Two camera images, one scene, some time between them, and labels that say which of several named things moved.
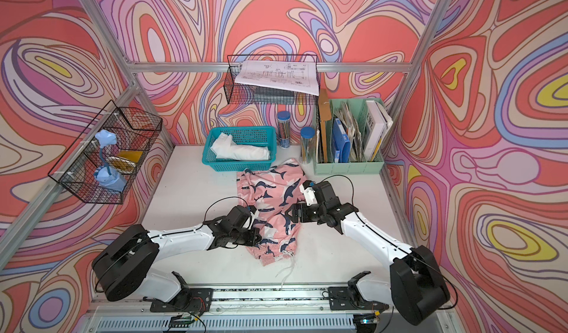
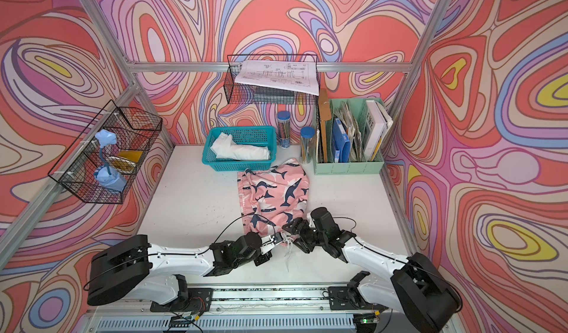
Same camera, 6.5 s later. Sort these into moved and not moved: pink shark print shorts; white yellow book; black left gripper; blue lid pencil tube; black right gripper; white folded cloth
Moved: black right gripper; black left gripper
Not moved: blue lid pencil tube; pink shark print shorts; white folded cloth; white yellow book
